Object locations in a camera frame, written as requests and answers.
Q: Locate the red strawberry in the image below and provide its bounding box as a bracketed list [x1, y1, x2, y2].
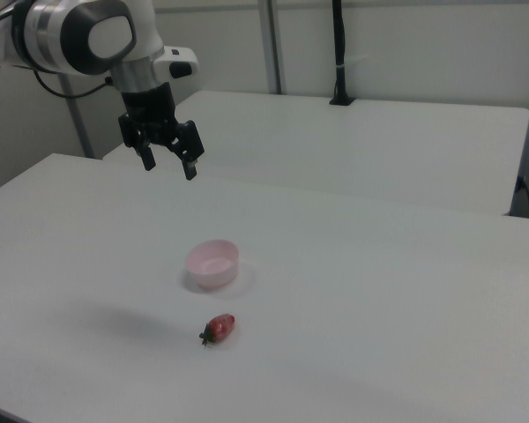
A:
[197, 313, 238, 348]

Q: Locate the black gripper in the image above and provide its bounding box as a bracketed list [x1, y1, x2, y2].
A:
[117, 83, 205, 182]

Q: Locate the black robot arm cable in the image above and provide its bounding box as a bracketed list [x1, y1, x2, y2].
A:
[32, 68, 115, 99]

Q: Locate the pink plastic bowl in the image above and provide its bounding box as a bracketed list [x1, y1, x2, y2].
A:
[184, 239, 241, 292]

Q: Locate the white side table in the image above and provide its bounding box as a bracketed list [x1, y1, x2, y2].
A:
[101, 90, 529, 217]

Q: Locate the black pole with clamp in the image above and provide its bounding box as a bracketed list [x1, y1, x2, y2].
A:
[329, 0, 357, 107]

